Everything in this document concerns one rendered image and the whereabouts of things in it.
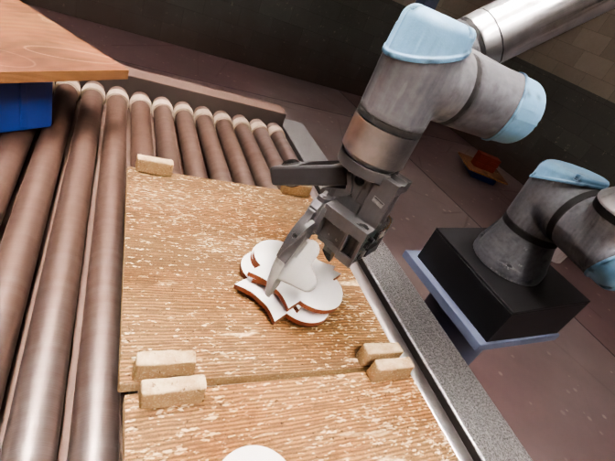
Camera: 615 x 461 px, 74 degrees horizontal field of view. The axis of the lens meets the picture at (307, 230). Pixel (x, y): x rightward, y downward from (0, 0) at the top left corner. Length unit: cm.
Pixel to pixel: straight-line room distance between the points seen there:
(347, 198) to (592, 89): 544
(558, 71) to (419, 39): 573
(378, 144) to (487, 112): 12
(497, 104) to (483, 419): 41
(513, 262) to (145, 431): 71
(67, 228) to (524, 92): 58
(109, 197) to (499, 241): 72
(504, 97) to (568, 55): 567
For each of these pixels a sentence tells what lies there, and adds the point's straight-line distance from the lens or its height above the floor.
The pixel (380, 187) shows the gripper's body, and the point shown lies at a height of 115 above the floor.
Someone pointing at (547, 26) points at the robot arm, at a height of 136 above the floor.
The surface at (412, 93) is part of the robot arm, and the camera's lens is 41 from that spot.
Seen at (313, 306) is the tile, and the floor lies 97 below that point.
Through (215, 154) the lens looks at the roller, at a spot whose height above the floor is 92.
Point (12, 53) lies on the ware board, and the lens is 82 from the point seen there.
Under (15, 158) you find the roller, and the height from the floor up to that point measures 92.
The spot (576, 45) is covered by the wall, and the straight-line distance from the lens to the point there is 614.
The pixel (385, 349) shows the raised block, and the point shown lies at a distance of 55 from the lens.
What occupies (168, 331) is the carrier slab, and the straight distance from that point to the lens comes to 49.
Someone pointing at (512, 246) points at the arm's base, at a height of 102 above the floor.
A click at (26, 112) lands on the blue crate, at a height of 96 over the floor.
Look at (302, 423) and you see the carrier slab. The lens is 47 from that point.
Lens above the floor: 132
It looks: 32 degrees down
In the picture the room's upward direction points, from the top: 25 degrees clockwise
